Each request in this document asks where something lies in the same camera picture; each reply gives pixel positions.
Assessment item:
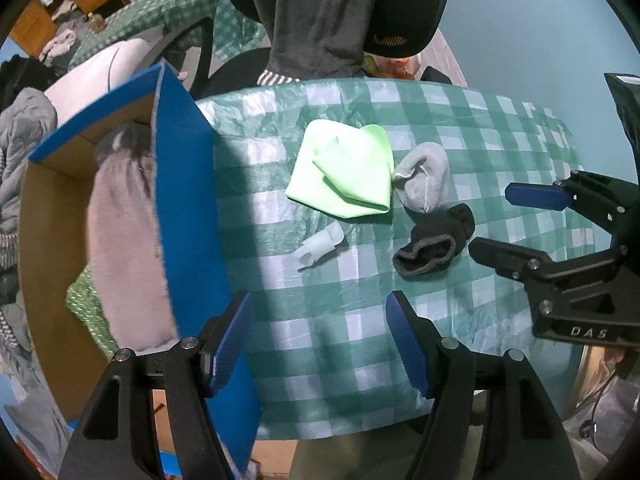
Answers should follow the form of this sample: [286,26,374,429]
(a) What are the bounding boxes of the green checkered tablecloth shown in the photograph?
[192,77,586,441]

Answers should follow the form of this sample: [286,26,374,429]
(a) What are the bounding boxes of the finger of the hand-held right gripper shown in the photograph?
[505,170,628,231]
[469,236,621,286]

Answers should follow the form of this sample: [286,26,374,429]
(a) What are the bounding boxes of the pile of light clothes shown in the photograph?
[39,27,78,63]

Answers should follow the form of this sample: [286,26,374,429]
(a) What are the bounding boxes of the black cable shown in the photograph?
[577,372,618,443]

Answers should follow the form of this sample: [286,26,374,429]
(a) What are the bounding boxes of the blue cardboard box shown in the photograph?
[17,64,263,478]

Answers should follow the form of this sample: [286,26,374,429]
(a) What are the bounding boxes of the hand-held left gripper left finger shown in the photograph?
[59,290,256,480]

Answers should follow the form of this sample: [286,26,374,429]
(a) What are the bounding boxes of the lime green cloth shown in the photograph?
[286,119,393,220]

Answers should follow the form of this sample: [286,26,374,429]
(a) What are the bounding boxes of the grey quilted jacket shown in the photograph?
[0,87,58,241]

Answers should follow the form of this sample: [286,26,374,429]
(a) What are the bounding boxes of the person's olive trousers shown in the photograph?
[290,422,431,480]

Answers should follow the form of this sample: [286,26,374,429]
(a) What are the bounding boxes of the white bedding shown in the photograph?
[45,39,166,111]

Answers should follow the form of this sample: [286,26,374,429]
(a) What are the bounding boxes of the grey striped garment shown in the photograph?
[0,232,23,361]

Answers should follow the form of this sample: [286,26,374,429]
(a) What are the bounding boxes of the green sequined cloth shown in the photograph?
[66,265,113,356]

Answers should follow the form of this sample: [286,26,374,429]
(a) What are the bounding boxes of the light grey sock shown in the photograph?
[391,141,449,215]

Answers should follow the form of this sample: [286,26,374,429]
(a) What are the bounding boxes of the green checkered covered table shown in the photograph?
[67,0,271,68]

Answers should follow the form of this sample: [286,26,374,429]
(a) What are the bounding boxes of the taupe fleece garment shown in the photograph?
[87,122,181,356]

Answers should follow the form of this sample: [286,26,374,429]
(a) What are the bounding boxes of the orange plastic bag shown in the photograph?
[362,52,421,79]

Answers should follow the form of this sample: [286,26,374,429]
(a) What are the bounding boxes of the black bag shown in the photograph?
[0,55,31,92]

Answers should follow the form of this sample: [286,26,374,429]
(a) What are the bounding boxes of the black sock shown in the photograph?
[392,204,476,279]

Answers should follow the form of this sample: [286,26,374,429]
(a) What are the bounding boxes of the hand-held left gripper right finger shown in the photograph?
[387,290,573,480]

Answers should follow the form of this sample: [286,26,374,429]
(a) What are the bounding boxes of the dark grey towel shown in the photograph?
[242,0,381,86]

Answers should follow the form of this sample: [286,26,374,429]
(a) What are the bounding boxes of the black office chair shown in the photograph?
[160,0,451,98]

